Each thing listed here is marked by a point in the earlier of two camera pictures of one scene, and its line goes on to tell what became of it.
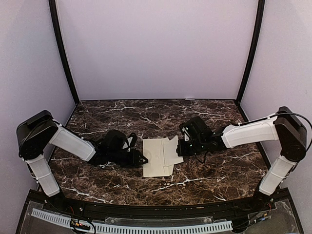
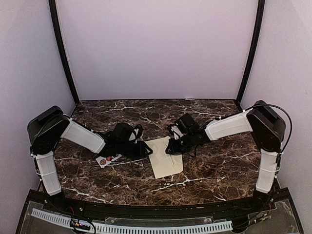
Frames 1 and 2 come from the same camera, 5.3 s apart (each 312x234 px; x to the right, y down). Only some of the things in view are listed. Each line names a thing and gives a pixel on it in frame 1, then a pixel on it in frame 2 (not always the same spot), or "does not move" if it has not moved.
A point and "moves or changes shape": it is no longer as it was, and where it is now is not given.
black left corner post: (63, 50) does not move
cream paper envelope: (153, 150) moves or changes shape
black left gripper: (134, 159) to (141, 152)
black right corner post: (258, 26) does not move
